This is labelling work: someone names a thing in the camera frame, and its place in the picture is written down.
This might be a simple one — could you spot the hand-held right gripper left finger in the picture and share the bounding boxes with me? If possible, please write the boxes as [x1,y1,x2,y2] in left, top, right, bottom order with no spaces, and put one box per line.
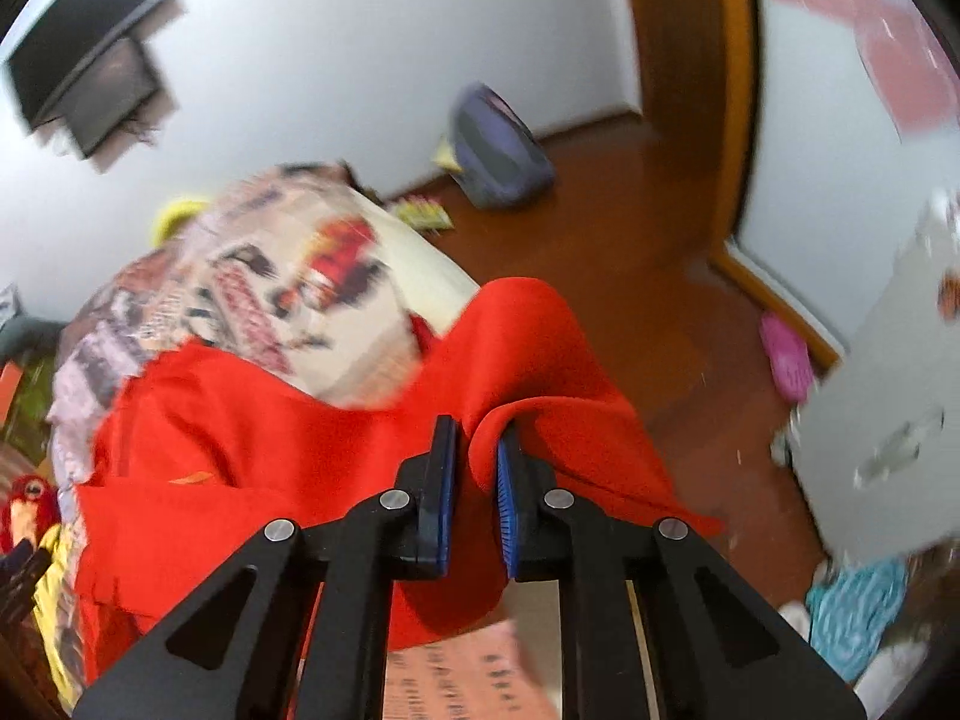
[71,415,460,720]

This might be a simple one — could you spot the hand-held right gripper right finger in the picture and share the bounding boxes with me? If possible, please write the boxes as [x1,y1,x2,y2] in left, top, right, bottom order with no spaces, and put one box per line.
[495,426,869,720]

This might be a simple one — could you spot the red garment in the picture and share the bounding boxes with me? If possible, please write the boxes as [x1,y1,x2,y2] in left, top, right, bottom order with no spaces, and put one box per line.
[75,277,726,691]

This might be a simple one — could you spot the printed blanket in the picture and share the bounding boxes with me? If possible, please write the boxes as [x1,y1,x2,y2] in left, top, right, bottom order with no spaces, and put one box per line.
[45,161,561,720]

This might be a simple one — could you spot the yellow green packet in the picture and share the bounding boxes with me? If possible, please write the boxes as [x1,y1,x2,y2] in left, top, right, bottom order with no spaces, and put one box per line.
[393,195,455,234]

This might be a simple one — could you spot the pink slipper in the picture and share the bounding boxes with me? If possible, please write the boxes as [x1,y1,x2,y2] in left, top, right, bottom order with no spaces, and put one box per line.
[758,312,815,403]

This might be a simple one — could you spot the grey purple backpack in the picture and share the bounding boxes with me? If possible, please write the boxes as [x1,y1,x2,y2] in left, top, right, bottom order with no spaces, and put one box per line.
[448,82,557,212]

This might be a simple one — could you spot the teal cloth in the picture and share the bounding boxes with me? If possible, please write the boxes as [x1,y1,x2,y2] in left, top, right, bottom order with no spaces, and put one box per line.
[805,558,913,680]

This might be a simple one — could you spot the white cabinet door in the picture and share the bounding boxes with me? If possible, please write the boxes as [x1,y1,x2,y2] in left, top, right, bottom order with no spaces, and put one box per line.
[771,187,960,565]

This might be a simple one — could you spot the yellow round object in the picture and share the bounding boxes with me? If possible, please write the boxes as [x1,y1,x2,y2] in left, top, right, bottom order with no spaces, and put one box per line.
[152,199,215,245]

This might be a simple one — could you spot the yellow cloth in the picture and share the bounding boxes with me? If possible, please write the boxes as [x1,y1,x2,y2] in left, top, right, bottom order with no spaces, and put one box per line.
[30,525,85,691]

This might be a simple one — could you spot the red plush toy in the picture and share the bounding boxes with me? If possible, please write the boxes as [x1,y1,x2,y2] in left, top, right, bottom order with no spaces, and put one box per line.
[0,473,62,553]

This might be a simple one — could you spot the orange box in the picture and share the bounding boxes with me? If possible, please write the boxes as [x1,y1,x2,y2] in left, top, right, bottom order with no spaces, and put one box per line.
[0,360,24,428]

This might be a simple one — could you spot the wooden door frame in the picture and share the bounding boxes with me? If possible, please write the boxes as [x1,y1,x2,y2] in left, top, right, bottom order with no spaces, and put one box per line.
[621,0,848,374]

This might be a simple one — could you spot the black wall television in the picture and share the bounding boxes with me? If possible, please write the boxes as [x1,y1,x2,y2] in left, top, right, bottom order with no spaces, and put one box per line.
[4,0,188,160]

